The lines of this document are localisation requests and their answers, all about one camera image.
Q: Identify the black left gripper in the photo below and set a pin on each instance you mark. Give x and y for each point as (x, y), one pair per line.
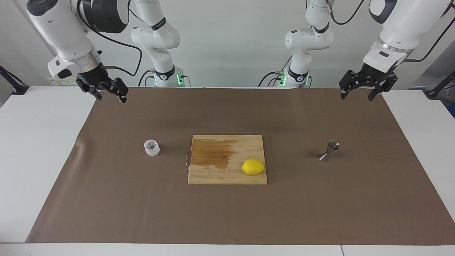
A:
(375, 76)

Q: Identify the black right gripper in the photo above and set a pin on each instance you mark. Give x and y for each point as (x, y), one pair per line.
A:
(93, 78)

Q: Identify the steel double jigger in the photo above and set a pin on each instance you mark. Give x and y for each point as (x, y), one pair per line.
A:
(333, 145)

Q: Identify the small clear glass cup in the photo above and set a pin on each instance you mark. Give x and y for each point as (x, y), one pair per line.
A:
(151, 148)

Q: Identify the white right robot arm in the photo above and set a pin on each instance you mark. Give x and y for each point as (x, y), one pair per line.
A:
(60, 28)

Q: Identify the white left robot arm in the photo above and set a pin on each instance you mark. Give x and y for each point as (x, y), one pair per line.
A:
(405, 25)

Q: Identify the black clamp stand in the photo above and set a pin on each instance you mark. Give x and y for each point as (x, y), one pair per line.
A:
(19, 89)
(434, 93)

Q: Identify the blue object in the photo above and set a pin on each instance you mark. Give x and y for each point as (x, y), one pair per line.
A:
(452, 110)

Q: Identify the wooden cutting board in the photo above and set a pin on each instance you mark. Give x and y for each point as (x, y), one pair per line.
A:
(213, 174)

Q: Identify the yellow lemon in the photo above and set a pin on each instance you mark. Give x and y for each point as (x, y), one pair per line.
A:
(253, 167)

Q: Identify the brown paper table mat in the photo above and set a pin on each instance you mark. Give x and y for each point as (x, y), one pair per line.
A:
(227, 213)

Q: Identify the white yellow wall outlet box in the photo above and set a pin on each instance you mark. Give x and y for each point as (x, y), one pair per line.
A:
(57, 82)

